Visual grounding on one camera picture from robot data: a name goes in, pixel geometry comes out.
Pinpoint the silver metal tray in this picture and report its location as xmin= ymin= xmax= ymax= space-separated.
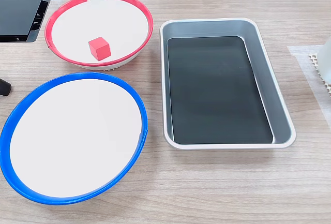
xmin=159 ymin=18 xmax=297 ymax=151

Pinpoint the red-rimmed white dish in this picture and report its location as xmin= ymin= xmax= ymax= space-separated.
xmin=44 ymin=0 xmax=154 ymax=71

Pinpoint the white mesh anti-slip mat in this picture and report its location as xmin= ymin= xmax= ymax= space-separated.
xmin=308 ymin=54 xmax=331 ymax=96

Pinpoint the black tray liner mat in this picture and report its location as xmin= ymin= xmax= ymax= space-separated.
xmin=167 ymin=36 xmax=275 ymax=145

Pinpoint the blue-rimmed white dish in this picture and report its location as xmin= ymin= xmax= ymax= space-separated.
xmin=0 ymin=71 xmax=148 ymax=206

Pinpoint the black cylindrical stand foot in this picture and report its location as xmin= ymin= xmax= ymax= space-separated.
xmin=0 ymin=77 xmax=12 ymax=97

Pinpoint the red cube block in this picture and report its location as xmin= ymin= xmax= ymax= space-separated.
xmin=88 ymin=36 xmax=112 ymax=61

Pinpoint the black flat device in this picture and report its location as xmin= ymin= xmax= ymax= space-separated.
xmin=0 ymin=0 xmax=52 ymax=43

